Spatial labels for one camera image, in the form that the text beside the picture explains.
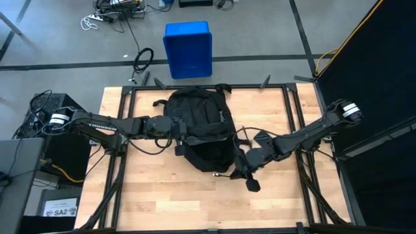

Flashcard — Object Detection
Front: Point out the black computer tower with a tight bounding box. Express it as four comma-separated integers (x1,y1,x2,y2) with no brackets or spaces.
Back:
19,93,94,183

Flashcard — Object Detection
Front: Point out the black coiled floor cable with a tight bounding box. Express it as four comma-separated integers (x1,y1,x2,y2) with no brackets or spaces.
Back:
131,47,155,83

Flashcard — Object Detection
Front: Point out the black box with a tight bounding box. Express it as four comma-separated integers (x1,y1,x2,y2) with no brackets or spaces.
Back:
35,187,82,234

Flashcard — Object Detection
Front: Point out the black flat device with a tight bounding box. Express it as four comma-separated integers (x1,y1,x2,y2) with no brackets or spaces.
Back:
178,0,214,8

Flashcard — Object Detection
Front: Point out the black partition curtain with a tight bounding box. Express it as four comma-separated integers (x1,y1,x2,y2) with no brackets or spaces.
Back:
317,0,416,234

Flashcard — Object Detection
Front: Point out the white cable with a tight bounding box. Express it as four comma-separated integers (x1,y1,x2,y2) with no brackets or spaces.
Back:
80,14,99,31

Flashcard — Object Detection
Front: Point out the black backpack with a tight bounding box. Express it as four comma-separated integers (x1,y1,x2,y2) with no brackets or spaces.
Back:
152,83,241,174

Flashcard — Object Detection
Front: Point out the white SA2 label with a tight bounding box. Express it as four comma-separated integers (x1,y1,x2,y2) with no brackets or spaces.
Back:
42,197,79,218

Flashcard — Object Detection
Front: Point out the blue plastic bin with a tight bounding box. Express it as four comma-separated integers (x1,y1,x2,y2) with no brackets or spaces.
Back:
162,21,213,80

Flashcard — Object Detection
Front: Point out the white power strip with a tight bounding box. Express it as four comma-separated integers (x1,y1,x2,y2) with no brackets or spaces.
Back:
89,12,114,23

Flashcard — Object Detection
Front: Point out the grey desk top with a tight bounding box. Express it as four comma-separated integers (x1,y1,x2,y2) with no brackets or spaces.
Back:
0,137,45,234

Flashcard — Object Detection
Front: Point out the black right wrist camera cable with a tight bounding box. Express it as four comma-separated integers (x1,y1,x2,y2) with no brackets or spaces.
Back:
231,125,284,154

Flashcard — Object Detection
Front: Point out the yellow cable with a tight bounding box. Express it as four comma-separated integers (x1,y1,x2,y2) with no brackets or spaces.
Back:
38,158,85,184
314,0,385,78

